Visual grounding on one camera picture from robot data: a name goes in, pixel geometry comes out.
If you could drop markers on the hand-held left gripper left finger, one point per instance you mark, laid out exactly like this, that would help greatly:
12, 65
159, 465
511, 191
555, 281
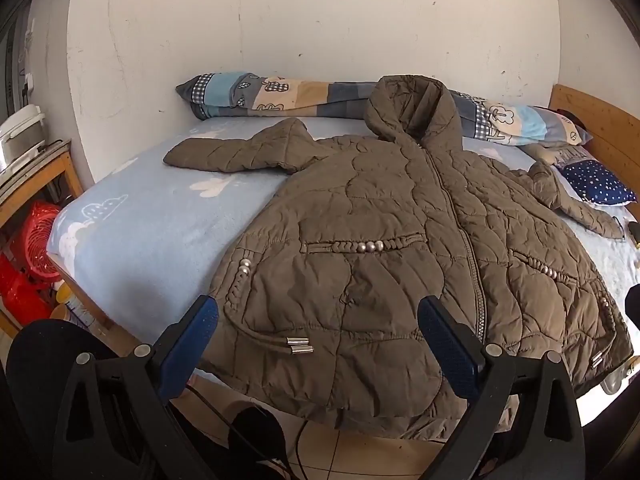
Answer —
194, 339

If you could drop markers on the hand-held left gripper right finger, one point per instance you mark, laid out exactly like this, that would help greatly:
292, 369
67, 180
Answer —
449, 351

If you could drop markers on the brown quilted hooded jacket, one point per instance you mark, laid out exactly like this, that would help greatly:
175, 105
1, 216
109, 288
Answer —
380, 240

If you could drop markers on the dark shoe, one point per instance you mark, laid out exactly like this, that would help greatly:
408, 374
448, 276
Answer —
257, 432

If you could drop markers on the bed with light blue sheet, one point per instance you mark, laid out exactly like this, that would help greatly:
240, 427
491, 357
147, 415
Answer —
150, 220

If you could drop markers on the red plastic stool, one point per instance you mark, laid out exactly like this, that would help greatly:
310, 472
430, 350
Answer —
20, 290

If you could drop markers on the red plastic basket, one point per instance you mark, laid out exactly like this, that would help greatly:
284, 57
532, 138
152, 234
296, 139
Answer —
42, 240

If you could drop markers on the beige pillow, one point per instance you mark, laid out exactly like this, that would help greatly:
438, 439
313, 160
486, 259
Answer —
536, 152

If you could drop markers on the navy star-print pillow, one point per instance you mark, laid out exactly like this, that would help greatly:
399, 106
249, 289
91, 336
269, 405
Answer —
597, 182

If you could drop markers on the wooden side table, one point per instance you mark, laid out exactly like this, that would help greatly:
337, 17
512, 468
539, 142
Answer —
35, 175

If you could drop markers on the grey printed pillow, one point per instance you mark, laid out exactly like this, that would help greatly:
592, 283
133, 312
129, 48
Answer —
575, 152

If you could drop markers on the rolled patchwork quilt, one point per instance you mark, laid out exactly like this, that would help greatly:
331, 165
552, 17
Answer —
280, 92

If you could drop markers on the dark red cloth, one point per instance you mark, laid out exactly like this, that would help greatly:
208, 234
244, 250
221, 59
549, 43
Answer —
570, 117

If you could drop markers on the white kitchen appliance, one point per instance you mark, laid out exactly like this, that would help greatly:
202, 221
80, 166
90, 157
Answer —
20, 135

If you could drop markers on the wooden headboard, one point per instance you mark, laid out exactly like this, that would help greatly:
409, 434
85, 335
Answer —
607, 125

